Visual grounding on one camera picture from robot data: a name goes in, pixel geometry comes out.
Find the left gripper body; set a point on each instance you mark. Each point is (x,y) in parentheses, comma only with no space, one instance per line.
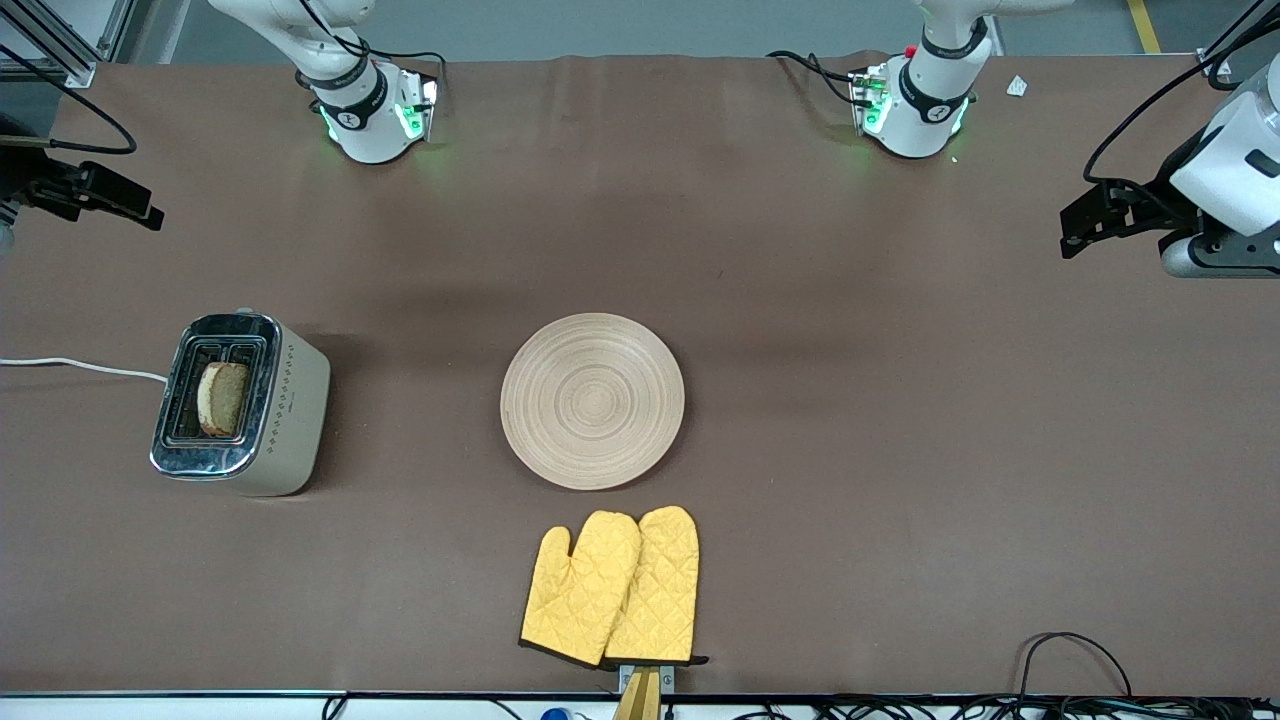
(1157,198)

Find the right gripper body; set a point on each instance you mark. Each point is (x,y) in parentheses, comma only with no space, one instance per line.
(30,182)

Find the brown toast slice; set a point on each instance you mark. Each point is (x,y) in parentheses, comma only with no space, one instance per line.
(224,398)

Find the round wooden plate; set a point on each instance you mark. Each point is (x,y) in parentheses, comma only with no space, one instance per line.
(592,400)

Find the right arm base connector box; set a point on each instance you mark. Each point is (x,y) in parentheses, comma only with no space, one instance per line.
(418,105)

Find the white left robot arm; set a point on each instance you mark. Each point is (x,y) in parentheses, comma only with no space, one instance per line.
(925,105)

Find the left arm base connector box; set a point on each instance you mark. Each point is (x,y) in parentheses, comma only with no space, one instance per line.
(868,100)

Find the small white paper scrap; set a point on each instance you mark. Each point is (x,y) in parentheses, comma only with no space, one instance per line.
(1017,86)

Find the beige and chrome toaster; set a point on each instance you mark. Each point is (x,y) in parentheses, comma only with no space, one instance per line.
(290,410)

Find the yellow quilted oven mitt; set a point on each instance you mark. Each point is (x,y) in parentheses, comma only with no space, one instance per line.
(580,590)
(660,590)

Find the wooden stick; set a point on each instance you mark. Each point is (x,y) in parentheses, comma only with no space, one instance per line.
(640,700)

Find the aluminium frame profile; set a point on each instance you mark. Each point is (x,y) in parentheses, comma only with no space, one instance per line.
(60,45)

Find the small grey metal bracket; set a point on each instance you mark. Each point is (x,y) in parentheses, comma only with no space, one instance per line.
(668,677)

